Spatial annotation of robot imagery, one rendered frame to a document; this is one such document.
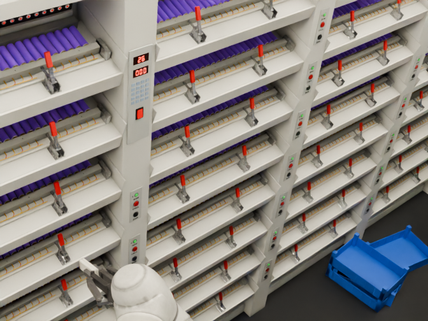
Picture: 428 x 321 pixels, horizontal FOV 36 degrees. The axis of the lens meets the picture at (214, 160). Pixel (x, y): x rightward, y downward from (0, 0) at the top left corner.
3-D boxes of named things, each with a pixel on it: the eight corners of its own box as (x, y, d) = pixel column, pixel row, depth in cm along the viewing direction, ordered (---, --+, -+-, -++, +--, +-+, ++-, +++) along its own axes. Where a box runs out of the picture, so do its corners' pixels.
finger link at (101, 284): (121, 301, 164) (117, 304, 163) (94, 281, 171) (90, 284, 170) (120, 289, 162) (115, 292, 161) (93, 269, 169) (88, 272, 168)
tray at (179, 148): (288, 118, 225) (305, 92, 214) (146, 186, 191) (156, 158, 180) (252, 77, 231) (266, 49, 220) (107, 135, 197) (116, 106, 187)
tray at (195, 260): (264, 235, 261) (277, 218, 250) (140, 309, 227) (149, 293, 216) (233, 197, 267) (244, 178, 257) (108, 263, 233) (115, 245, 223)
